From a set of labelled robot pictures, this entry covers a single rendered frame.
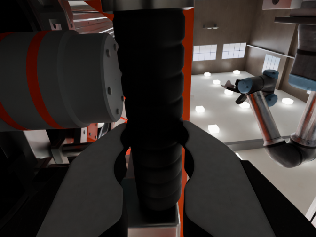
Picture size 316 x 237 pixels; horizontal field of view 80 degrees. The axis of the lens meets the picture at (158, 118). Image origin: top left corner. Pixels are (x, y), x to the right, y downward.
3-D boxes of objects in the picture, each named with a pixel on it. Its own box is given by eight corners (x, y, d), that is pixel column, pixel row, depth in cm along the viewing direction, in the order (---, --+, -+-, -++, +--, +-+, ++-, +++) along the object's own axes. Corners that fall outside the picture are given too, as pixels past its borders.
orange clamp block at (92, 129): (60, 139, 54) (74, 143, 62) (88, 138, 54) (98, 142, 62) (62, 115, 56) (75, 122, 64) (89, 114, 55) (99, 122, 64)
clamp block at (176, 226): (56, 230, 14) (75, 266, 16) (181, 225, 14) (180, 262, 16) (80, 177, 18) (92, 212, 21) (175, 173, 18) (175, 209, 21)
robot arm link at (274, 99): (280, 92, 102) (276, 106, 106) (264, 86, 111) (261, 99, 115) (269, 94, 100) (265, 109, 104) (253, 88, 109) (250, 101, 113)
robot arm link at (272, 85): (266, 74, 95) (262, 94, 100) (283, 71, 98) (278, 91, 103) (254, 70, 101) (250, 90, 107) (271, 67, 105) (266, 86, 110)
